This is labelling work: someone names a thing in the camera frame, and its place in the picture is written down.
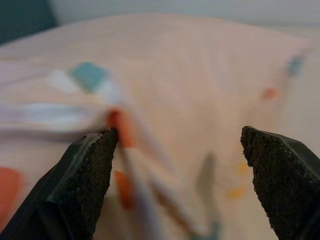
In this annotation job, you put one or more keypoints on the teal upholstered headboard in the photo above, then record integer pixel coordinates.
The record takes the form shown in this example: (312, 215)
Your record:
(22, 17)

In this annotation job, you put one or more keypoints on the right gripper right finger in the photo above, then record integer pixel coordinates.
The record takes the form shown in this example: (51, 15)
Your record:
(282, 180)

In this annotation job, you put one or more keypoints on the pink patterned pillow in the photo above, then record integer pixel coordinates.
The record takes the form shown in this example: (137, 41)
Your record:
(175, 87)

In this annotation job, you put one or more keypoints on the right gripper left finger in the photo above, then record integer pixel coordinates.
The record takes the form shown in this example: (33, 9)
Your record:
(82, 180)

